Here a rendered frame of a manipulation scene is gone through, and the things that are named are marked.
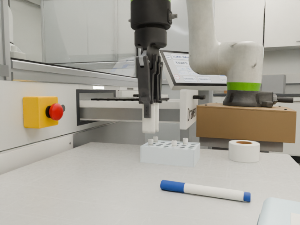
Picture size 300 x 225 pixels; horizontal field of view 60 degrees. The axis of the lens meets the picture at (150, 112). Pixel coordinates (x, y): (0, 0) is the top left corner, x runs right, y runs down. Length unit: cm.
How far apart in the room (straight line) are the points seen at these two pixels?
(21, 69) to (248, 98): 76
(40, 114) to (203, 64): 68
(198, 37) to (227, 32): 314
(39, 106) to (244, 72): 72
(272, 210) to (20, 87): 54
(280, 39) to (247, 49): 312
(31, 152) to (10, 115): 11
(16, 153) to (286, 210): 53
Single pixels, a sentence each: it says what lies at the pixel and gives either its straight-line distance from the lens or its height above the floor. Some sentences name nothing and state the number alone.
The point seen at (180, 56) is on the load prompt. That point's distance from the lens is 179.
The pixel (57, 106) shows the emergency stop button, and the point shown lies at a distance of 63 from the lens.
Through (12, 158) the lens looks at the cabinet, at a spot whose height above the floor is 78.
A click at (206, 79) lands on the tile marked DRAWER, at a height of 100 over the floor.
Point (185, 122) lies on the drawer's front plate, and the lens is 71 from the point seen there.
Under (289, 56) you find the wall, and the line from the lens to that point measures 450.
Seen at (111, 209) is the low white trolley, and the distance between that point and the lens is 39.
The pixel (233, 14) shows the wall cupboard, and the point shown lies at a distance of 426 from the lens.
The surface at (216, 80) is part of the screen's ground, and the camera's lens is 178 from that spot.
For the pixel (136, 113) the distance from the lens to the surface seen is 76.
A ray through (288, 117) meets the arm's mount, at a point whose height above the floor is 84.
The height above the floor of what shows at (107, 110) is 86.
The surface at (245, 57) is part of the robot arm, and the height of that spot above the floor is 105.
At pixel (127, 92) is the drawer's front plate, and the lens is 115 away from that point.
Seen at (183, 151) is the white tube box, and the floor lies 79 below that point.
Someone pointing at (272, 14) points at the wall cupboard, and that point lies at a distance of 423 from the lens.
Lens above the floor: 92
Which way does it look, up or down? 4 degrees down
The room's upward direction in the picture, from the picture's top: straight up
